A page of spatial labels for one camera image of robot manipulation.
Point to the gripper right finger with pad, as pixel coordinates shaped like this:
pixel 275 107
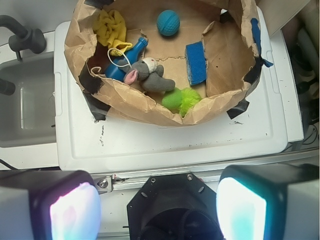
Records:
pixel 274 201

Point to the gripper left finger with pad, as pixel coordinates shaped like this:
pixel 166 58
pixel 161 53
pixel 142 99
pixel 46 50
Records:
pixel 48 205

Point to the yellow cloth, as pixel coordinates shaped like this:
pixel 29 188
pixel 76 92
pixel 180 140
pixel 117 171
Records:
pixel 111 31

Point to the white plastic bin lid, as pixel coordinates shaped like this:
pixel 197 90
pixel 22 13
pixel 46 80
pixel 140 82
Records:
pixel 88 139

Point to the grey toy sink basin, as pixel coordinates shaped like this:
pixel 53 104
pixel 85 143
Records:
pixel 27 117

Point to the green fuzzy toy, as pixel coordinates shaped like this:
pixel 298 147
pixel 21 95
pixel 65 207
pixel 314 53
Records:
pixel 181 100

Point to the blue plastic bottle toy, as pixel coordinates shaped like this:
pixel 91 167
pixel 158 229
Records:
pixel 126 59

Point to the blue sponge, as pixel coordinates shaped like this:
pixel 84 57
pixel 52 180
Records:
pixel 195 63

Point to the grey toy faucet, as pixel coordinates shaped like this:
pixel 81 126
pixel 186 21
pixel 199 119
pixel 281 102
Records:
pixel 23 38

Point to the grey plush mouse toy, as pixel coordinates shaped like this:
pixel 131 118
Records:
pixel 149 73

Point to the brown paper bag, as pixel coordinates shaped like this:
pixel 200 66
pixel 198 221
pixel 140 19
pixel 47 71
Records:
pixel 228 29

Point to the blue rubber ball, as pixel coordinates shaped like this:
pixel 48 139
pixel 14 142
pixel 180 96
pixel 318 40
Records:
pixel 168 23

